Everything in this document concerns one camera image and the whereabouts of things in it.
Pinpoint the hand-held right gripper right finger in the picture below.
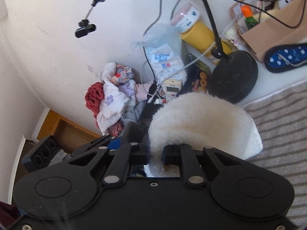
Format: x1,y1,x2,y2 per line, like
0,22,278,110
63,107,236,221
162,144,243,186

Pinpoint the blue dotted slipper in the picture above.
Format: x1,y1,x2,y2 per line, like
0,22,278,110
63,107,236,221
264,44,307,73

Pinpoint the white floral cloth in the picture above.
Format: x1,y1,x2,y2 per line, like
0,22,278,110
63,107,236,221
96,62,131,136

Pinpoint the red knit cloth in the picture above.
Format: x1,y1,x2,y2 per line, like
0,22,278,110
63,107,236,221
85,81,106,127

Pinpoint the white fluffy towel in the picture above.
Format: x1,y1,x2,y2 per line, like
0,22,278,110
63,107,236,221
144,93,263,176

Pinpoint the pink cloth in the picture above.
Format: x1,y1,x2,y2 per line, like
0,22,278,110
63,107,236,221
134,83,154,101

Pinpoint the green bottle orange cap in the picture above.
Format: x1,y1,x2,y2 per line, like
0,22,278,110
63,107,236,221
240,5,259,30

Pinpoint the grey striped towel mat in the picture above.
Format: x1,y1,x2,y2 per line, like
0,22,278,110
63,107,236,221
242,80,307,226

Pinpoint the black cable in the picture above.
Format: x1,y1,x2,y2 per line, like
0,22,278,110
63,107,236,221
200,0,307,28

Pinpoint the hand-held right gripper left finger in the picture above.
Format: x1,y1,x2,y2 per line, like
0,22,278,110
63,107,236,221
68,142,151,186

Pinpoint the small doll figurine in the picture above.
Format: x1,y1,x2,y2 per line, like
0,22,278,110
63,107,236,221
222,26,243,47

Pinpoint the colourful floral cloth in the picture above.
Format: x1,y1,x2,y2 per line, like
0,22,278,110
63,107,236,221
115,63,135,83

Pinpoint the white remote control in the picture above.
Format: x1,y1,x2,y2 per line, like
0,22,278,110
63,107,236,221
164,79,183,103

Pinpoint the white cable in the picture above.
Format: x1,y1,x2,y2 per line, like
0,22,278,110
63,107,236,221
182,42,216,69

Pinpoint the black articulated stand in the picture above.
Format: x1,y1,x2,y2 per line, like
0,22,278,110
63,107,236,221
75,0,259,104

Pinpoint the grey cloth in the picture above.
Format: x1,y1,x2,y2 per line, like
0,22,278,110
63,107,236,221
121,101,154,125

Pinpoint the round cookie tin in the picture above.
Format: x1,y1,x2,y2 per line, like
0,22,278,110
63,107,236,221
187,53,213,94

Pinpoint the long cardboard box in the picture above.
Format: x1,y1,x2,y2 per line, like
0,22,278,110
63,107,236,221
230,0,307,63

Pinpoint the brown wooden furniture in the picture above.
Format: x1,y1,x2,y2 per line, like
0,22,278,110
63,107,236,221
36,109,103,154

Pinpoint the white tissue pack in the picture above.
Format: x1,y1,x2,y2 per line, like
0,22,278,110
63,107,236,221
143,24,190,84

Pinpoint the grey cable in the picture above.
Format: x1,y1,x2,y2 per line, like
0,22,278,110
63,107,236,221
278,54,307,68

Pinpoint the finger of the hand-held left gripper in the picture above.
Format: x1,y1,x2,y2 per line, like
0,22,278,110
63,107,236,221
72,135,121,154

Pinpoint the yellow canister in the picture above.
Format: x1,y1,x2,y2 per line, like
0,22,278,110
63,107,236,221
180,20,233,65

